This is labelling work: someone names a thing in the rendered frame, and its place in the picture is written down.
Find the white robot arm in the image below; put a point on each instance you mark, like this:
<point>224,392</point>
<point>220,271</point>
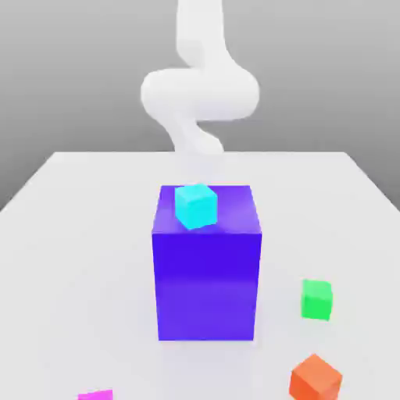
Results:
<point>200,93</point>

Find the small cyan cube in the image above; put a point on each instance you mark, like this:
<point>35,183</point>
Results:
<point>196,207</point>

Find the small green cube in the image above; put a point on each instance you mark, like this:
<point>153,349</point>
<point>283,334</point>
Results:
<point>316,300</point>

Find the small orange cube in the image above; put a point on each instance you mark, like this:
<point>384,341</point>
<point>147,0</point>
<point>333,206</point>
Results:
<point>314,379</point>

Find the small magenta cube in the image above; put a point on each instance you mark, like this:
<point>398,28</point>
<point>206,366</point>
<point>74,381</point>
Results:
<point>95,395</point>

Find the large purple box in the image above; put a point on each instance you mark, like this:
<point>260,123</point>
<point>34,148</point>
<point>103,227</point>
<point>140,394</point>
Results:
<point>206,281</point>

